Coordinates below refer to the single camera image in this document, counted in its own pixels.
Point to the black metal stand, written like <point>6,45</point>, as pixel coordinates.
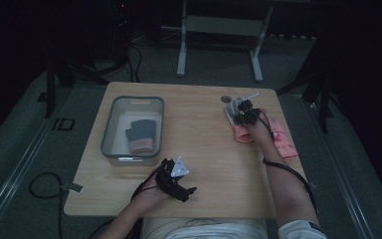
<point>315,86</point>

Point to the metal floor rail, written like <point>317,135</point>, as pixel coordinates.
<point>20,166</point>
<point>341,179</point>

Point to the pink glove with print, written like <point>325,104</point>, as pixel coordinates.
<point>283,139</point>

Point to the black rectangular floor frame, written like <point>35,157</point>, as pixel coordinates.
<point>63,124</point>

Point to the grey knit glove pink cuff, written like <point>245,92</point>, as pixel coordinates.
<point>142,131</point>
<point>146,150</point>

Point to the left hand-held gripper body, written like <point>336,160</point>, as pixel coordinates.
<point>175,181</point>

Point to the person's white shirt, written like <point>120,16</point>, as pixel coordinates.
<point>209,229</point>

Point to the grey plastic bin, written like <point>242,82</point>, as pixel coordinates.
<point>134,132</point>

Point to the small metal table clip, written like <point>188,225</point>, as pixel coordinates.
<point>73,188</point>

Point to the white metal desk frame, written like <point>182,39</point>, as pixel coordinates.
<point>220,26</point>

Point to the black tripod stand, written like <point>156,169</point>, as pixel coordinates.
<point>79,71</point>

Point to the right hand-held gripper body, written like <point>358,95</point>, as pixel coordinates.
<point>252,114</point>

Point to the person's left hand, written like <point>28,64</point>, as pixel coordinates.
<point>151,195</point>

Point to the person's right hand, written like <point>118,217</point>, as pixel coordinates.
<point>260,132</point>

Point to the dark round table grommet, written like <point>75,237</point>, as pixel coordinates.
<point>226,99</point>

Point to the pink glove grey palm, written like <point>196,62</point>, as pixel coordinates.
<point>242,132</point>

